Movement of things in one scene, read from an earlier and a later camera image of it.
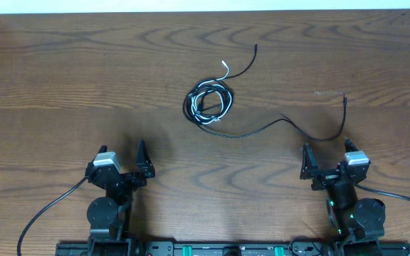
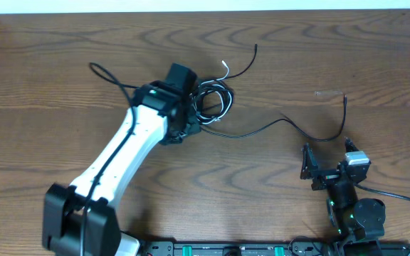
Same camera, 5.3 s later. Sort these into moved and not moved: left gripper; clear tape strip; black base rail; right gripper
Moved: left gripper
Not moved: right gripper; black base rail; clear tape strip
